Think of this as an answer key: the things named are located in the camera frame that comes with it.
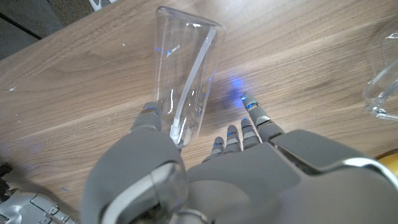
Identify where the yellow sponge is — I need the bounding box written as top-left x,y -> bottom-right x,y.
376,152 -> 398,178

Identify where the clear dispenser bottle black pump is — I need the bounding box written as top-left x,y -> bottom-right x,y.
154,6 -> 227,149

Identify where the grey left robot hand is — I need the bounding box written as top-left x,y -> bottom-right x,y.
79,91 -> 398,224

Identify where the clear plastic container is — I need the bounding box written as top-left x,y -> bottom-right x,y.
362,18 -> 398,122

